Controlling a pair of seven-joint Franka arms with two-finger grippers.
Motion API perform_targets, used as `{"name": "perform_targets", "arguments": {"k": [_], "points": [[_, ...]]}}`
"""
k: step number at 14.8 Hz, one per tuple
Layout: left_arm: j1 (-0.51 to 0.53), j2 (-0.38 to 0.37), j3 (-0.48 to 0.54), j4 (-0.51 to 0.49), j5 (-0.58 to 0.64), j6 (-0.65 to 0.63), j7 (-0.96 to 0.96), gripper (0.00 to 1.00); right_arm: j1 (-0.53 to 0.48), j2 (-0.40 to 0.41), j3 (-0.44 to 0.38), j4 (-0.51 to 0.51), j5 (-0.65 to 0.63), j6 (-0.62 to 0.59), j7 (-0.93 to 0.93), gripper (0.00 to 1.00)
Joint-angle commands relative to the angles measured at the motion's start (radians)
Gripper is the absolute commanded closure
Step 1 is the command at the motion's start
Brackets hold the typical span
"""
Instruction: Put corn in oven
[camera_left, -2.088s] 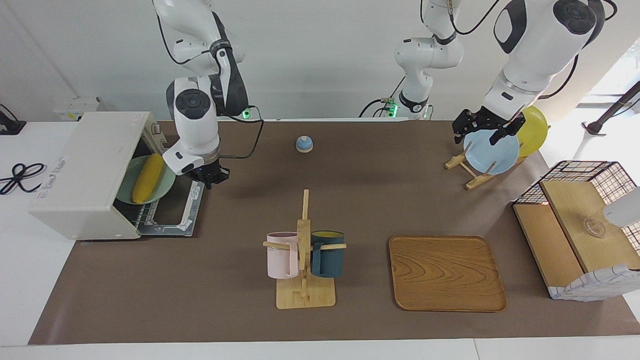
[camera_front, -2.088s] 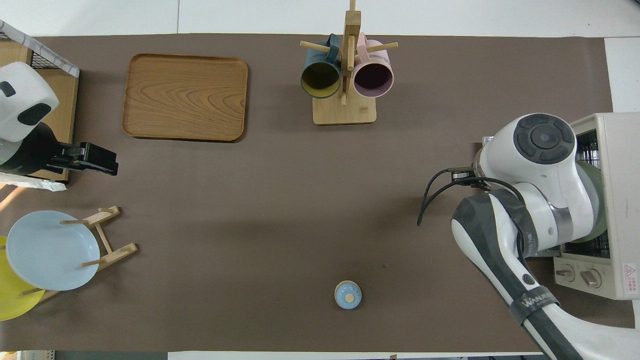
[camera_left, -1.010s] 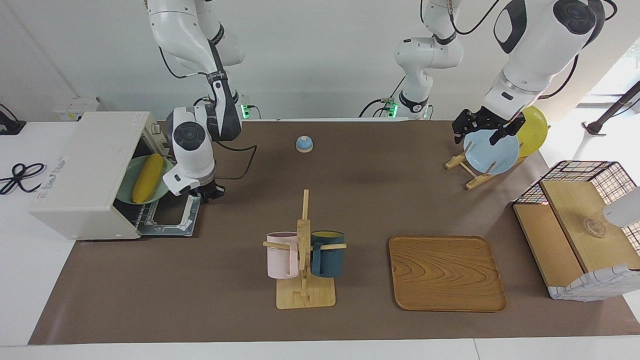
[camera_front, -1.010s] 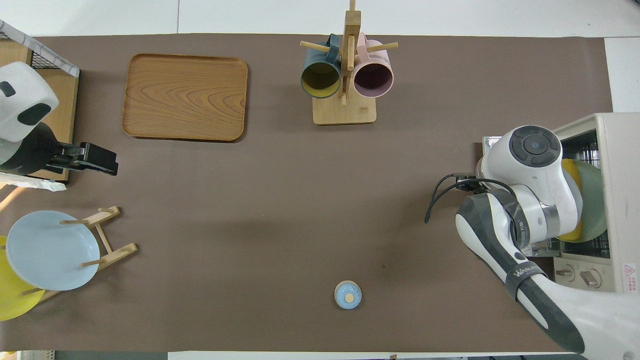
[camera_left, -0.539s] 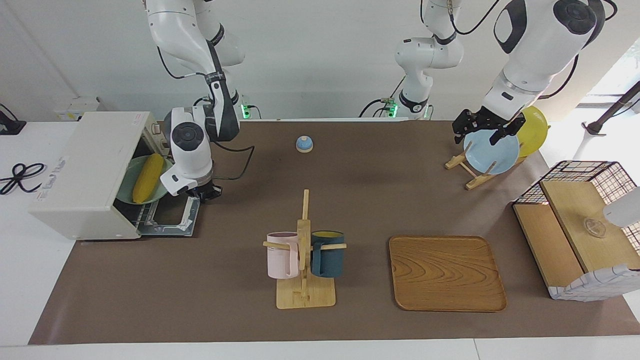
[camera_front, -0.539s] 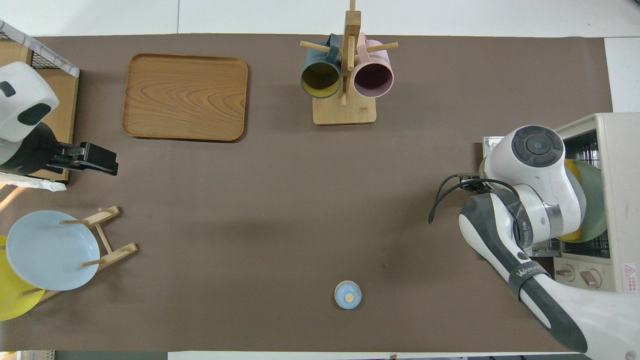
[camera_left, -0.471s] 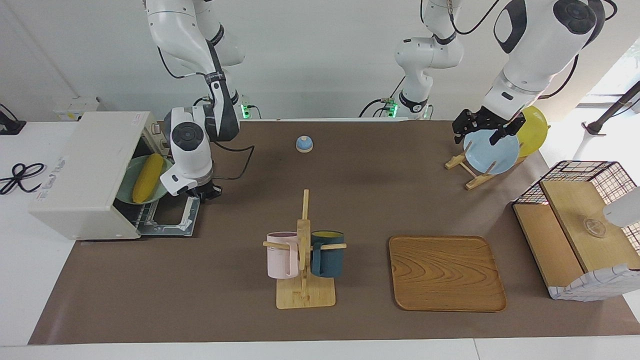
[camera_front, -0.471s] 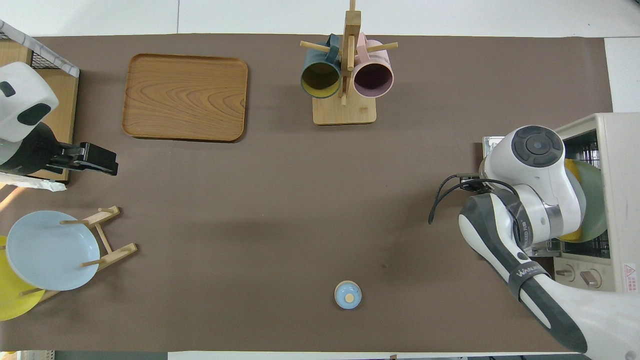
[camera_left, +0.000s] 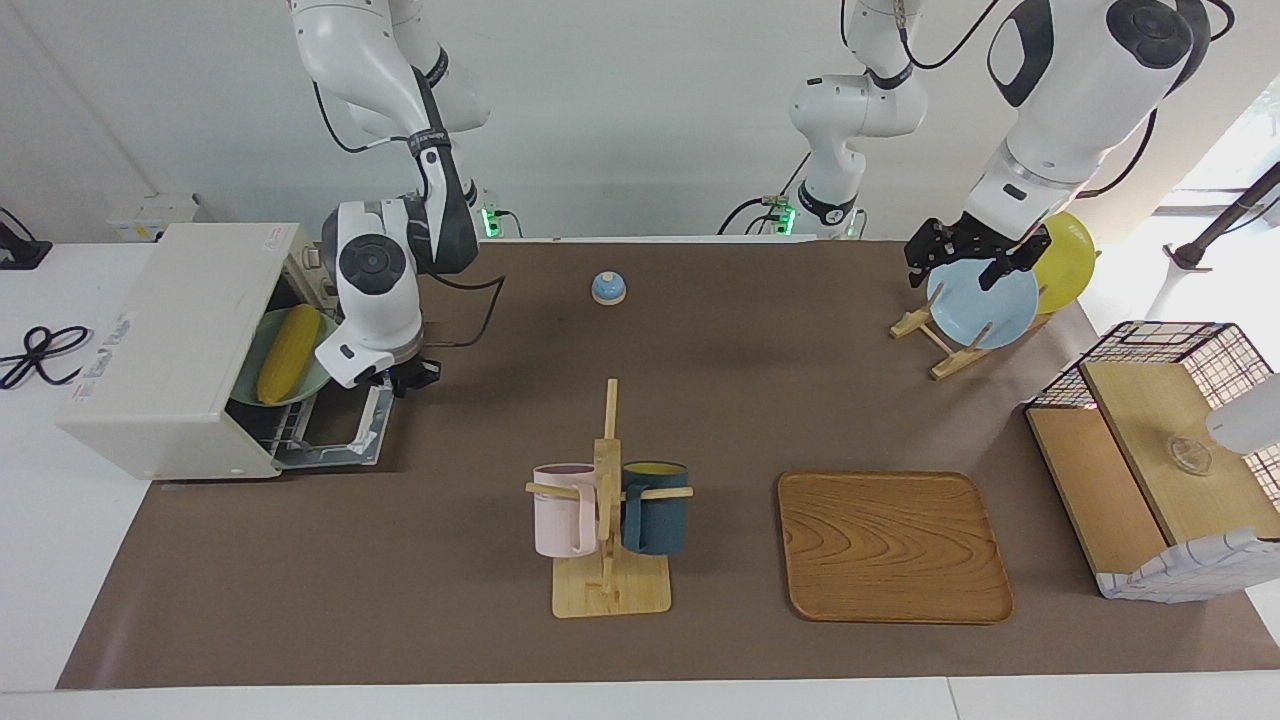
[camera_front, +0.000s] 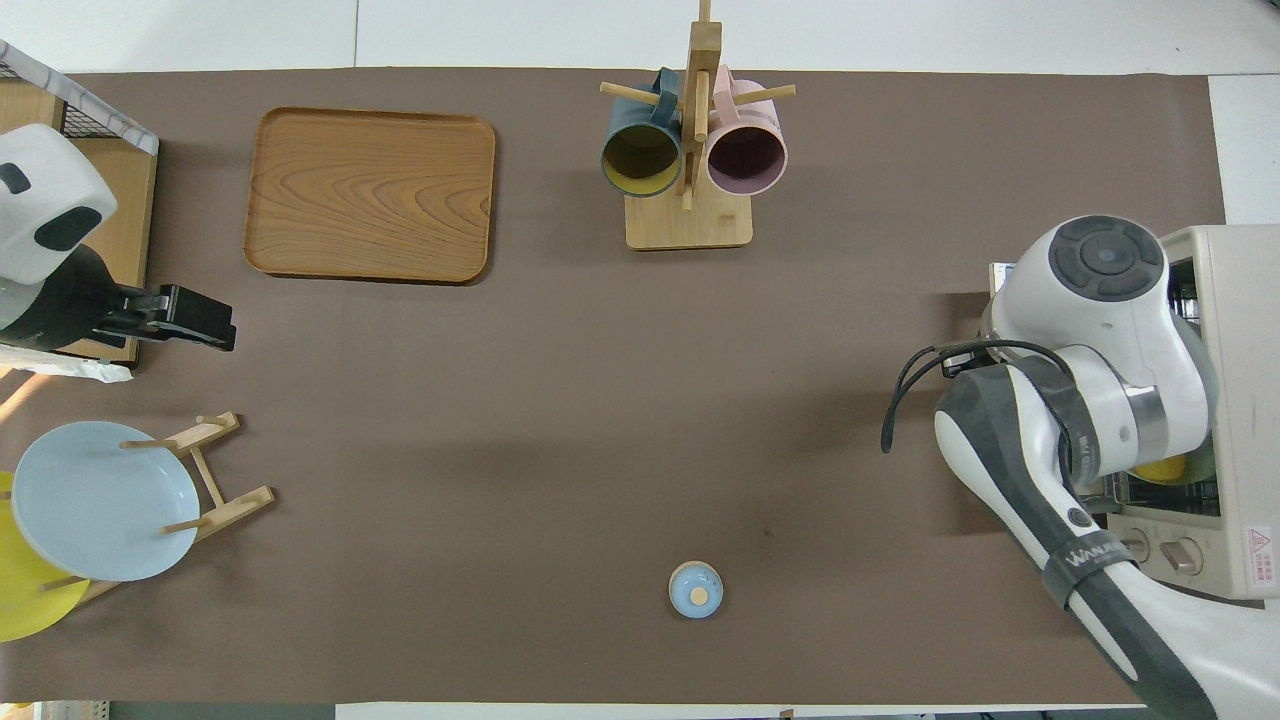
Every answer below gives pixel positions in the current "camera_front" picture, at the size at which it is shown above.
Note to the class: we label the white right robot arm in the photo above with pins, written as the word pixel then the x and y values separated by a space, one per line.
pixel 1100 300

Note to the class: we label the brown wooden tray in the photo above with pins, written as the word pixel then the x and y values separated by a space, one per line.
pixel 370 195

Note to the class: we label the brown table mat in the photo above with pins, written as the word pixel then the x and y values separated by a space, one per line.
pixel 600 420

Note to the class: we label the pink mug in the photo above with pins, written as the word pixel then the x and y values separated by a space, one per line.
pixel 746 160

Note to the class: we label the wooden plate rack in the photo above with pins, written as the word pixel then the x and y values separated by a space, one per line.
pixel 235 505

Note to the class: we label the yellow plate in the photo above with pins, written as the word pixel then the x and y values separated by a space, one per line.
pixel 25 600

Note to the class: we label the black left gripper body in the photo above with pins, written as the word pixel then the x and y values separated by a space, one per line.
pixel 195 320

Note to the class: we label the light blue plate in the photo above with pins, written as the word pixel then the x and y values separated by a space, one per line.
pixel 100 510

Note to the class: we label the yellow corn cob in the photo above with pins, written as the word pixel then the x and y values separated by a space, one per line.
pixel 1160 470

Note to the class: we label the beige toaster oven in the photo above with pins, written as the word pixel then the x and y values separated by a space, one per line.
pixel 1245 420

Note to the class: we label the dark teal mug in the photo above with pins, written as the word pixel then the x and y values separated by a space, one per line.
pixel 640 160

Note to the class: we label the wooden mug rack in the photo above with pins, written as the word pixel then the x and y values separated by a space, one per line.
pixel 690 225

